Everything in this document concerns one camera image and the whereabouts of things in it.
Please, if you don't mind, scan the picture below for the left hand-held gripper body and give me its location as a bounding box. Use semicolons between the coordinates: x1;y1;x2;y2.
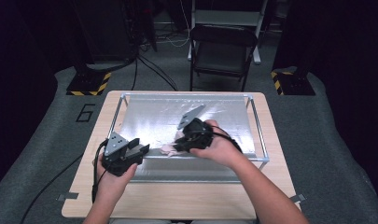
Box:
101;132;145;177

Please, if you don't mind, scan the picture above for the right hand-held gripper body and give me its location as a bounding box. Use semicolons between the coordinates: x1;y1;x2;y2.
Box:
176;104;216;153

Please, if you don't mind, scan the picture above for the clear plastic-lined metal-frame box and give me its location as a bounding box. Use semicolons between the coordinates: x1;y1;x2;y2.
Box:
105;92;270;184

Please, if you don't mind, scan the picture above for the person's right hand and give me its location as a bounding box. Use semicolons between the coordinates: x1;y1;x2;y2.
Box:
189;119;245;170

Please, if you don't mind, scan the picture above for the person's left hand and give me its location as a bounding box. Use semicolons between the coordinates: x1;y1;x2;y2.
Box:
92;153;139;204

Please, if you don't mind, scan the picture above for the grey tape strip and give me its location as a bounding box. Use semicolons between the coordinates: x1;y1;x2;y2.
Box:
56;191;80;202
290;193;307;203

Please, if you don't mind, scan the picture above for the black yellow striped stand base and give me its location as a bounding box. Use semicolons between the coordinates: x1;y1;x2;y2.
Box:
65;71;112;97
270;69;316;97

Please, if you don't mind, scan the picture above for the black folding chair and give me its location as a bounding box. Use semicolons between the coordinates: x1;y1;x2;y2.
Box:
189;24;259;93
187;0;270;65

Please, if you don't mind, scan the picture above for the black equipment cabinet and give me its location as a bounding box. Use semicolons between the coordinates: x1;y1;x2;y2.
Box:
71;0;138;63

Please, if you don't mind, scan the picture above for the dark curtain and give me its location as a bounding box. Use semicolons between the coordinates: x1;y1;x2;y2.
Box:
272;0;378;204
0;0;59;194

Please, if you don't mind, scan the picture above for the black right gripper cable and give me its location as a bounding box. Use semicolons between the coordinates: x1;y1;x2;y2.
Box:
204;124;244;155

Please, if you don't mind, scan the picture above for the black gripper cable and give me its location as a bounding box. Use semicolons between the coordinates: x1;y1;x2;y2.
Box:
91;138;110;205
204;124;244;155

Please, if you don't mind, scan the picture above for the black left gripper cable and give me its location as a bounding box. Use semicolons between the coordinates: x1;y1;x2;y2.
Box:
91;138;110;205

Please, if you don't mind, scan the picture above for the black floor cable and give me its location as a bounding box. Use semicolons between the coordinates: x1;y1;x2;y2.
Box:
131;57;140;91
138;55;179;91
19;153;84;224

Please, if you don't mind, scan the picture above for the white floor cable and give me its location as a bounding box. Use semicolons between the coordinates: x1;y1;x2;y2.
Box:
157;27;191;49

